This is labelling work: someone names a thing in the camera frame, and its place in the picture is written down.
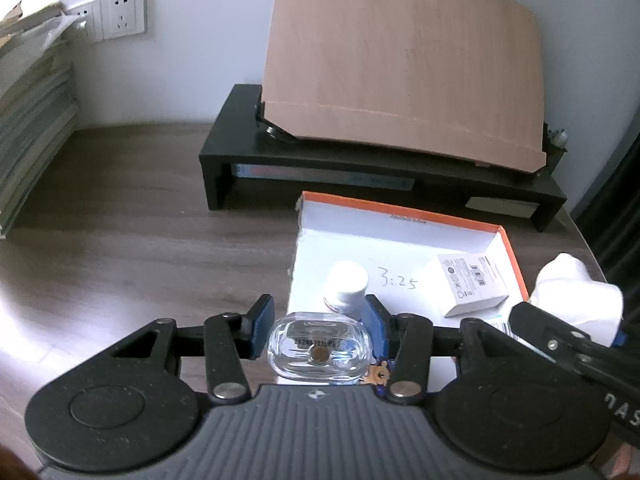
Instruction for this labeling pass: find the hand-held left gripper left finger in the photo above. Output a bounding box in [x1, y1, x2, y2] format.
[107, 294, 277, 406]

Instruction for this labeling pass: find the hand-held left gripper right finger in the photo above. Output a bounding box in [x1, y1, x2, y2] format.
[361, 294, 536, 405]

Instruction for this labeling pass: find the white pill bottle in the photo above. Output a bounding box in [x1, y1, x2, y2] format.
[322, 261, 370, 322]

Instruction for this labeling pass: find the blue tissue pack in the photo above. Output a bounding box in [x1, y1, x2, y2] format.
[275, 355, 398, 388]

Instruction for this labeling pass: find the white plug-in heater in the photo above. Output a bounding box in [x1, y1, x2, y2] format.
[530, 252, 625, 347]

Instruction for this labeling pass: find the small clear capped bottle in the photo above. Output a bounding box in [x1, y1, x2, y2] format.
[267, 311, 372, 381]

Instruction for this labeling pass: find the orange and white cardboard box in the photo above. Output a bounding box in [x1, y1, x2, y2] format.
[286, 191, 532, 391]

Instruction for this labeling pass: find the small white printed box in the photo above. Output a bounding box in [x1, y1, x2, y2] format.
[436, 251, 512, 319]

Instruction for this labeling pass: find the dark curtain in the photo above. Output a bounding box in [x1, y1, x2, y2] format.
[572, 120, 640, 286]

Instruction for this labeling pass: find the black desk riser stand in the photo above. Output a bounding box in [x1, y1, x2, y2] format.
[198, 83, 568, 233]

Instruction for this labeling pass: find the light brown wooden board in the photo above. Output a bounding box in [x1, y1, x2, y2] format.
[259, 0, 548, 172]

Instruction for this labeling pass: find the stack of books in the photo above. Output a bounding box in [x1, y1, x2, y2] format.
[0, 2, 83, 240]

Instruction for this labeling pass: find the white wall socket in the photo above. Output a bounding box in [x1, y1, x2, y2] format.
[100, 0, 149, 41]
[67, 1, 104, 43]

